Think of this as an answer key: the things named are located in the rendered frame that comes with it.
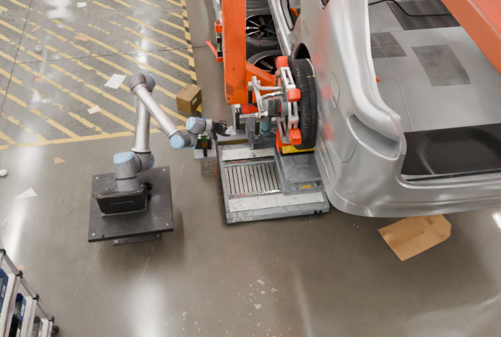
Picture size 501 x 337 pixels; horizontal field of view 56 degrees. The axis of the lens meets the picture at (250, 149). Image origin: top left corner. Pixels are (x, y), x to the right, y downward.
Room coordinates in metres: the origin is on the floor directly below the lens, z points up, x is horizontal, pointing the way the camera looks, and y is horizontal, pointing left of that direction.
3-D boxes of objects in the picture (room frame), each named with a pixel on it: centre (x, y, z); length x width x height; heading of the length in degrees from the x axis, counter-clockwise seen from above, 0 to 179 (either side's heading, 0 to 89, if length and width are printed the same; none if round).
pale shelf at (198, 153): (2.64, 0.38, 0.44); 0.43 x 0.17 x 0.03; 9
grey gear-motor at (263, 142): (2.89, -0.17, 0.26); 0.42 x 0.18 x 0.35; 99
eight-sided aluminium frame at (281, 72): (2.59, -0.25, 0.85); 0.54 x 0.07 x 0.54; 9
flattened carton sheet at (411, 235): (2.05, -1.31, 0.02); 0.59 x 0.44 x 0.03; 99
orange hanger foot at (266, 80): (3.09, -0.20, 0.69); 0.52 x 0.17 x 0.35; 99
